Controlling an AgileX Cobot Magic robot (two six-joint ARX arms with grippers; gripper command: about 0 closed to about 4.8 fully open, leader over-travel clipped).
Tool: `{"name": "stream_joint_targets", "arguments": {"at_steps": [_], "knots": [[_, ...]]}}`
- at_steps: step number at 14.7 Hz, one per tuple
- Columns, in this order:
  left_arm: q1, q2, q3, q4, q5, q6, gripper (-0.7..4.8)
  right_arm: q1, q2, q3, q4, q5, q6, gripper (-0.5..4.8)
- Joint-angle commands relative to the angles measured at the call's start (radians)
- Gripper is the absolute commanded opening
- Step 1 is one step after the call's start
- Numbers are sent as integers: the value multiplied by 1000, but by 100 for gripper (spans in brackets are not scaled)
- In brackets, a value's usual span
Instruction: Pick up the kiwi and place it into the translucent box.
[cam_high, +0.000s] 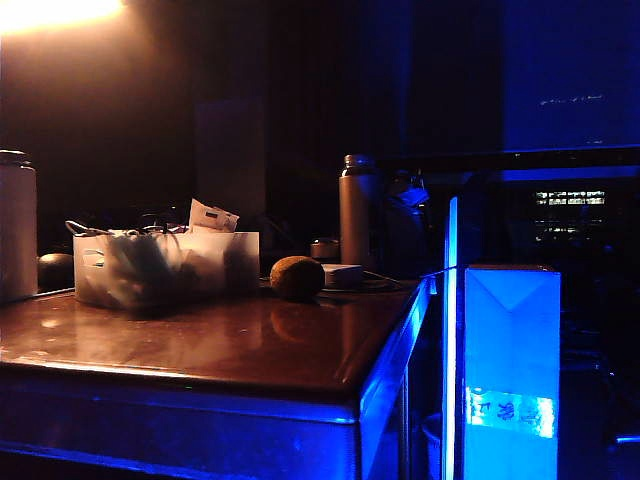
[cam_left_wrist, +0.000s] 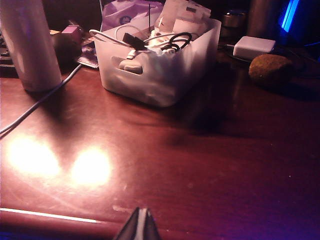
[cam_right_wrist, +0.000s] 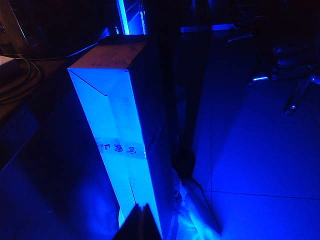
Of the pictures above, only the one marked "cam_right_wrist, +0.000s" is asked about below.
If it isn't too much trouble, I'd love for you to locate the crumpled plastic bag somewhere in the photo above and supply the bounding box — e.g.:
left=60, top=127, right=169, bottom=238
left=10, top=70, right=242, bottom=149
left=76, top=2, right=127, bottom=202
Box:
left=167, top=174, right=224, bottom=240

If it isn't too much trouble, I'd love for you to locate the glowing window frame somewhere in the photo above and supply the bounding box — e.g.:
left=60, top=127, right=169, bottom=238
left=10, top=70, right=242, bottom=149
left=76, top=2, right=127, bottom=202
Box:
left=115, top=0, right=149, bottom=36

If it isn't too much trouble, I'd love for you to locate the office chair base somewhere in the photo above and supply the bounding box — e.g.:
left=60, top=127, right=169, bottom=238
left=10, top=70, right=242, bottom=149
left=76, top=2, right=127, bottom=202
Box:
left=247, top=43, right=320, bottom=116

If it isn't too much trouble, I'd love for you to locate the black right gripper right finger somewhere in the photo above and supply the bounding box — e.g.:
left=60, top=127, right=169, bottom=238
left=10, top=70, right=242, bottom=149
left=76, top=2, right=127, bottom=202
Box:
left=143, top=203, right=163, bottom=240

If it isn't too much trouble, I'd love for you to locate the tall cardboard box with tape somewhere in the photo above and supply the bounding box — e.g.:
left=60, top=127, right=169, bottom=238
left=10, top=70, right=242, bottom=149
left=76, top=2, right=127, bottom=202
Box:
left=66, top=36, right=181, bottom=240

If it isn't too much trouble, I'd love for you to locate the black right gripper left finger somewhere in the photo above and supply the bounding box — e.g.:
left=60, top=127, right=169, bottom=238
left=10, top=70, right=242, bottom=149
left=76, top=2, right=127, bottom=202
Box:
left=112, top=204, right=151, bottom=240

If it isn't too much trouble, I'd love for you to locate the looped dark cable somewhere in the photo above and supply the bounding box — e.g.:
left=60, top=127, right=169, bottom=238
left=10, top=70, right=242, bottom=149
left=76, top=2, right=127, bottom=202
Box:
left=0, top=53, right=43, bottom=106

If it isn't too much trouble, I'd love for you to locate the dark upright post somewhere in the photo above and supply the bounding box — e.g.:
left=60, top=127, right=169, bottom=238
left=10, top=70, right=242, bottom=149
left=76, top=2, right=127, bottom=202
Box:
left=159, top=0, right=215, bottom=181

